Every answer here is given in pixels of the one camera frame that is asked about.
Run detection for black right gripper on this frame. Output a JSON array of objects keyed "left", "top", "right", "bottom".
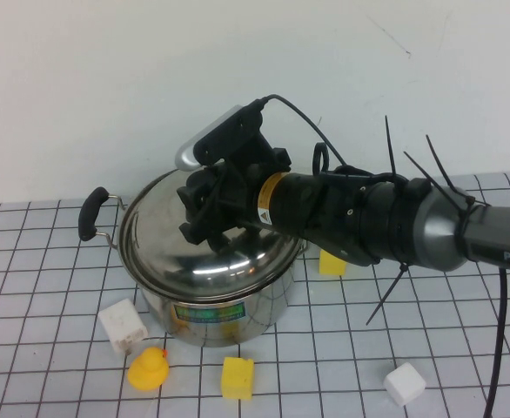
[{"left": 175, "top": 150, "right": 292, "bottom": 254}]

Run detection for stainless steel lid black knob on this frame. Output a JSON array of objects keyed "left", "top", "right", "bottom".
[{"left": 118, "top": 172, "right": 303, "bottom": 302}]

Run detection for white power adapter plug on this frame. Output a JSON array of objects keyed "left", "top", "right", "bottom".
[{"left": 97, "top": 298, "right": 149, "bottom": 356}]

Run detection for yellow foam cube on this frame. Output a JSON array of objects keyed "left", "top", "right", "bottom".
[
  {"left": 220, "top": 356, "right": 255, "bottom": 401},
  {"left": 319, "top": 248, "right": 348, "bottom": 277}
]

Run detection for white black grid tablecloth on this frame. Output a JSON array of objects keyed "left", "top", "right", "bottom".
[{"left": 0, "top": 172, "right": 510, "bottom": 418}]

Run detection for yellow rubber duck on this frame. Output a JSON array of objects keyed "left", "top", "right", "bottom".
[{"left": 127, "top": 347, "right": 171, "bottom": 391}]

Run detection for black zip tie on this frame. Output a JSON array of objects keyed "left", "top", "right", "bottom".
[
  {"left": 404, "top": 151, "right": 474, "bottom": 204},
  {"left": 426, "top": 133, "right": 457, "bottom": 189},
  {"left": 366, "top": 263, "right": 408, "bottom": 326},
  {"left": 384, "top": 115, "right": 399, "bottom": 179}
]

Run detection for white foam cube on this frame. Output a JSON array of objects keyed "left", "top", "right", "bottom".
[{"left": 382, "top": 361, "right": 426, "bottom": 408}]

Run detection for silver wrist camera black mount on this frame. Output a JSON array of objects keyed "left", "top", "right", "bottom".
[{"left": 174, "top": 103, "right": 278, "bottom": 171}]

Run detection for stainless steel pot black handles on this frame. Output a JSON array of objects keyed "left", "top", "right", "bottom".
[{"left": 77, "top": 172, "right": 311, "bottom": 348}]

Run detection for thin black camera cable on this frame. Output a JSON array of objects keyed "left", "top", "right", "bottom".
[{"left": 254, "top": 93, "right": 408, "bottom": 184}]

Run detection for thick black hanging cable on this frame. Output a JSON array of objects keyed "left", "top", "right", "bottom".
[{"left": 485, "top": 266, "right": 509, "bottom": 418}]

